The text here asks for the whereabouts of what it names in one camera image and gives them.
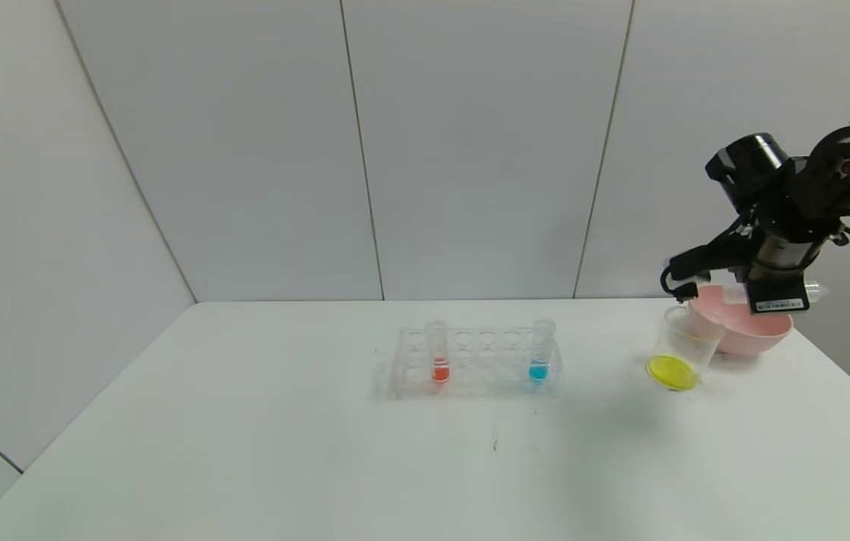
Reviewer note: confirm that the clear plastic beaker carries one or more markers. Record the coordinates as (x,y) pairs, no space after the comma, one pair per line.
(676,357)

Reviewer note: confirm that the clear plastic test tube rack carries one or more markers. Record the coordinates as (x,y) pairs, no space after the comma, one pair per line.
(485,368)

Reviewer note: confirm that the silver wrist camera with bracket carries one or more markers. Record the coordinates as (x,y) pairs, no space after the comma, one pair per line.
(706,254)

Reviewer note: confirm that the red pigment test tube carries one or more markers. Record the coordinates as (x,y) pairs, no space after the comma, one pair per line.
(439,361)

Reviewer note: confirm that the pink plastic bowl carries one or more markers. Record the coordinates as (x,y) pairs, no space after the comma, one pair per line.
(755,334)

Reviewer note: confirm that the black and grey right robot arm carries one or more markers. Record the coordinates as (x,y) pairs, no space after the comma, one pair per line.
(845,173)

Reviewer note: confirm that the blue pigment test tube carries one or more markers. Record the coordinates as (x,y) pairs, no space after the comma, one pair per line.
(539,361)

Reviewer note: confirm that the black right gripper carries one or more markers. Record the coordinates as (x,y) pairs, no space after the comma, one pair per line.
(776,297)

